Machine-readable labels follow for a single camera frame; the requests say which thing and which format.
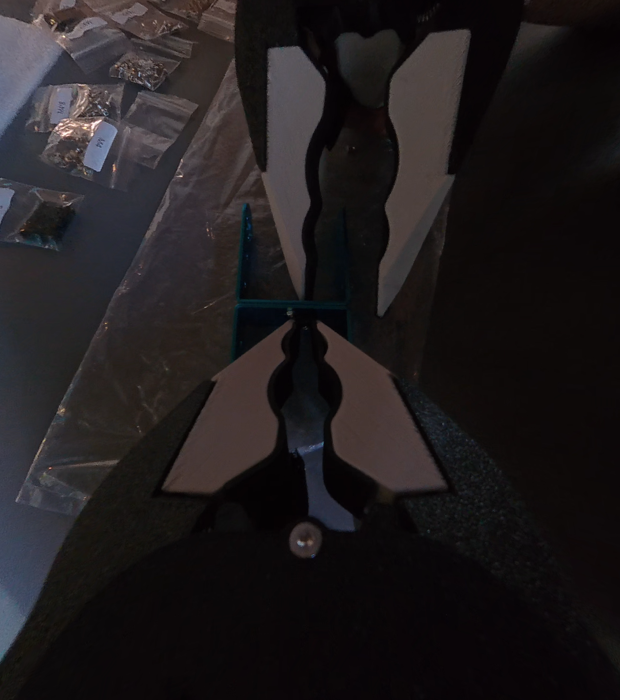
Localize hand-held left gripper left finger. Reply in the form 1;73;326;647
160;319;304;497

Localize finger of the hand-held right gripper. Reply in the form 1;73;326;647
376;29;473;318
262;45;328;300

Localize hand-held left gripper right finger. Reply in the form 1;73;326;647
311;319;449;496

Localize blue H-shaped metal bracket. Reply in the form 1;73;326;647
230;203;354;364

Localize clear plastic bag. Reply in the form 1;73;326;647
15;60;453;515

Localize group of small zip bags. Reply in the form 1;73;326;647
0;0;234;252

